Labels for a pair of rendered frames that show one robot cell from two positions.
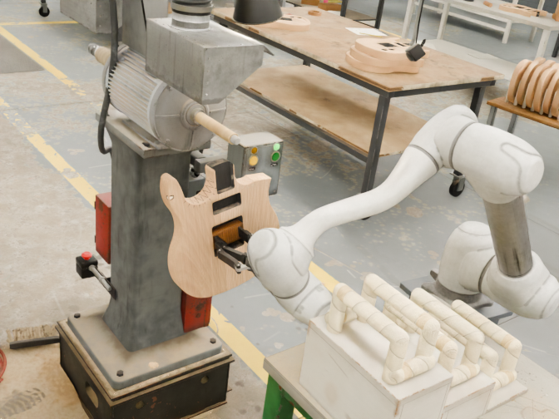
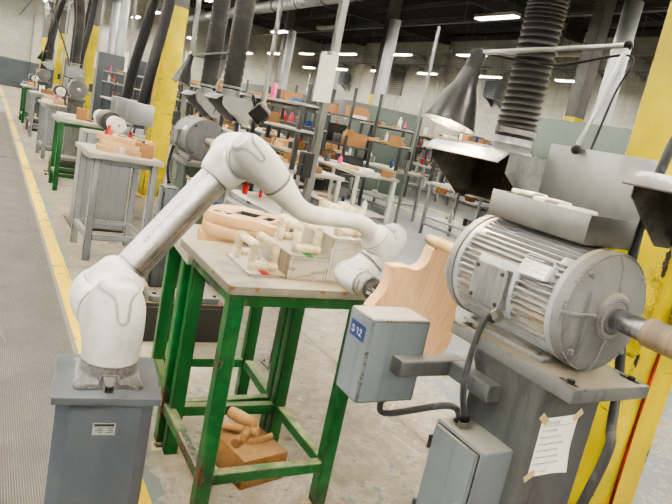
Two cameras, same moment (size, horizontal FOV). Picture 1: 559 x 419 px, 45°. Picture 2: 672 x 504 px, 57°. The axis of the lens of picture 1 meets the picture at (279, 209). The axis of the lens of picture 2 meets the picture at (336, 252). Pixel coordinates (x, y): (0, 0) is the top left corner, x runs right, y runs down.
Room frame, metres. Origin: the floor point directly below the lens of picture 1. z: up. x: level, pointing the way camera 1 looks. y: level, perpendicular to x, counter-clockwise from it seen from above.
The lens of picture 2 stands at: (3.48, 0.17, 1.51)
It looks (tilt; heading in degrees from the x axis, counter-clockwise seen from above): 11 degrees down; 189
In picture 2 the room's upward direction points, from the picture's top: 12 degrees clockwise
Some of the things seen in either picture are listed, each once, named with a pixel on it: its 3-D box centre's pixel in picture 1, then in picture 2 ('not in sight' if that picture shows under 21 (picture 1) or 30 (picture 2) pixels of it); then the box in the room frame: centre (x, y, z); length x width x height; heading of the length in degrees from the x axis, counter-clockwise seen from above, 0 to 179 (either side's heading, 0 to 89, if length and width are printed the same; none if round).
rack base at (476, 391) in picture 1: (419, 372); (293, 258); (1.20, -0.35, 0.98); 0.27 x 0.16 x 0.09; 39
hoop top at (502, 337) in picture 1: (485, 325); (247, 238); (1.32, -0.51, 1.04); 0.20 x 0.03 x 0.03; 38
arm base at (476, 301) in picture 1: (454, 286); (108, 369); (1.99, -0.63, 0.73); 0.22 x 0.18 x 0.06; 33
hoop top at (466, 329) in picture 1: (446, 315); (291, 222); (1.22, -0.38, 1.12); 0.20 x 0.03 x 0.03; 38
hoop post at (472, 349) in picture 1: (471, 355); (280, 229); (1.16, -0.44, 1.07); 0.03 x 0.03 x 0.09
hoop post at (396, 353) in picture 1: (395, 359); not in sight; (1.01, -0.25, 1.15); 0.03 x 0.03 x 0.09
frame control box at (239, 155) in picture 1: (235, 167); (404, 377); (2.14, 0.17, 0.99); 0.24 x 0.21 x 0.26; 40
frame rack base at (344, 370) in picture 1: (371, 379); (330, 251); (1.10, -0.23, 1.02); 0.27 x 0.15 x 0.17; 39
